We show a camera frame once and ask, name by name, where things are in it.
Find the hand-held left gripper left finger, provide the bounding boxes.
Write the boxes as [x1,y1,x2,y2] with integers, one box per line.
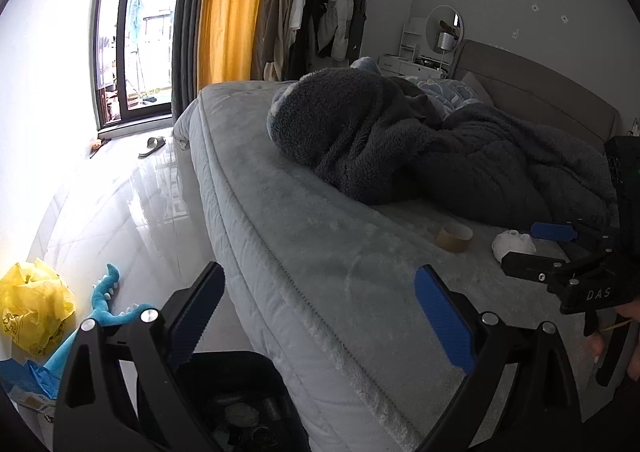
[52,261,226,452]

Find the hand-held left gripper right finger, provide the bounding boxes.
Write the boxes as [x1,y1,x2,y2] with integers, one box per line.
[414,264,583,452]

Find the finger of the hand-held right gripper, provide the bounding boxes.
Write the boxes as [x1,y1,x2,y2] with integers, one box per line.
[501,249,603,287]
[529,219,615,247]

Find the white cloth bundle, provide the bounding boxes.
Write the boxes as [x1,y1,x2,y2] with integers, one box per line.
[491,229,537,264]

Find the black trash bin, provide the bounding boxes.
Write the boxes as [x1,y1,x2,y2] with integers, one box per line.
[137,351,313,452]

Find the person's right hand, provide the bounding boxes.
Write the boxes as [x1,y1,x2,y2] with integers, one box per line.
[587,297,640,380]

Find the brown tape roll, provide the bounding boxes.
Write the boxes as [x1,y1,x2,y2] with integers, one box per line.
[434,223,474,253]

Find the blue plush toy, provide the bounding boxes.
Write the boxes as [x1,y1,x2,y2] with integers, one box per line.
[30,263,157,380]

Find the beige padded headboard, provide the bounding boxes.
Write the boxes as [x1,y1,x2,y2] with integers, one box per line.
[452,39,623,153]

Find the bed with light plush cover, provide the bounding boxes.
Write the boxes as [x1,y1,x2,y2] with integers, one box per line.
[172,79,640,452]

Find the grey pillow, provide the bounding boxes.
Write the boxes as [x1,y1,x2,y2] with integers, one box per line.
[459,71,497,107]

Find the yellow plastic bag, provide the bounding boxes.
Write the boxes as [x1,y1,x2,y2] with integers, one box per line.
[0,259,76,358]

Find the light blue patterned quilt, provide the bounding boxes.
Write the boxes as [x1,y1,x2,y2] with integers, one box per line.
[407,76,483,120]

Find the grey fleece blanket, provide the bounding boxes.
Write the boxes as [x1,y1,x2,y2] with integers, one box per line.
[267,57,621,233]

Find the grey slipper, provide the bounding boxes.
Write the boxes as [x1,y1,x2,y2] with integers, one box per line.
[138,137,166,158]

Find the blue plastic bag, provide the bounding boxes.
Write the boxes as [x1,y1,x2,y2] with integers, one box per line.
[0,357,56,398]

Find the small cardboard box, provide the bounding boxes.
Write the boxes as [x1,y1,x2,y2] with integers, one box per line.
[10,384,57,425]

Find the silver table lamp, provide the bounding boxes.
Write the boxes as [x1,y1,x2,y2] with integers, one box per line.
[436,31,454,72]

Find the white dresser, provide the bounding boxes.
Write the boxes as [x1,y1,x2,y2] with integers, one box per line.
[378,54,447,81]

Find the white desk shelf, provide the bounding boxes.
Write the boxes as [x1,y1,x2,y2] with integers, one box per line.
[400,17,429,60]

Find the round mirror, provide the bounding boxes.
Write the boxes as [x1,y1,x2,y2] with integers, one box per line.
[426,5,465,53]

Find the dark hanging trousers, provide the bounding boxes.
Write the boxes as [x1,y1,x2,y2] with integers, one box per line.
[347,0,369,64]

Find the grey curtain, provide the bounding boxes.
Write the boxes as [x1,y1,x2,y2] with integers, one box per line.
[170,0,216,122]

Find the white hanging jacket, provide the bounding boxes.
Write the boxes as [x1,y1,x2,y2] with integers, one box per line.
[316,0,355,60]

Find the beige hanging coat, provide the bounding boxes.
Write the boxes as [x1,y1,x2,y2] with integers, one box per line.
[262,0,301,80]

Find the yellow curtain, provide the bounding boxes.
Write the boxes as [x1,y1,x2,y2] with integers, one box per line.
[196,0,273,93]

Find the clothes rack with garments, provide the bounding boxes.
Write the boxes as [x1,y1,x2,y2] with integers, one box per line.
[250,0,316,81]

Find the black sliding door frame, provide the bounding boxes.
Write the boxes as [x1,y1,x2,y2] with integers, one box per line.
[95,0,188,130]

